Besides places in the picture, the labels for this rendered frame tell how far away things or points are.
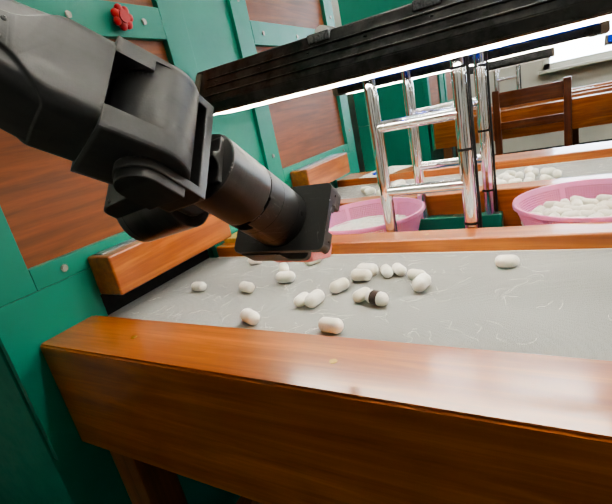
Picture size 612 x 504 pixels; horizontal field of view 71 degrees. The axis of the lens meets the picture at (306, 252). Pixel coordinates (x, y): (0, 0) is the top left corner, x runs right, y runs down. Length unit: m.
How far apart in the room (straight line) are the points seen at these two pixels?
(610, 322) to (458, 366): 0.19
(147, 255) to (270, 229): 0.46
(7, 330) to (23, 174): 0.23
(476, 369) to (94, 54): 0.37
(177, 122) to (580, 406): 0.35
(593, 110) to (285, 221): 3.02
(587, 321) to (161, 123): 0.46
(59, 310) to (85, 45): 0.55
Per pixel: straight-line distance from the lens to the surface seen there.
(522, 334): 0.52
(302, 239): 0.38
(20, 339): 0.76
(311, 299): 0.62
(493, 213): 1.05
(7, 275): 0.75
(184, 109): 0.30
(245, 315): 0.62
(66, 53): 0.28
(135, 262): 0.78
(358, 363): 0.44
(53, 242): 0.79
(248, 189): 0.33
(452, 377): 0.41
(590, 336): 0.53
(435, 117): 0.78
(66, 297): 0.79
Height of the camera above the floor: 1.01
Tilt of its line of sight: 17 degrees down
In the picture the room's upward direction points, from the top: 12 degrees counter-clockwise
